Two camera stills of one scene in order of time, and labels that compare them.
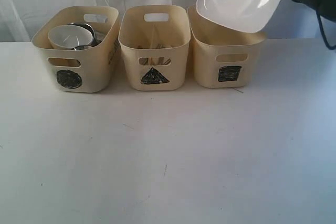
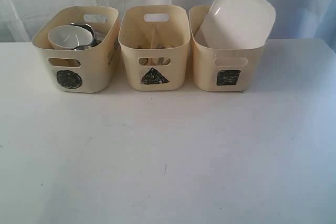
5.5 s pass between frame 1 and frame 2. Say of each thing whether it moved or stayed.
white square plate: moved
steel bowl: stayed
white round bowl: stayed
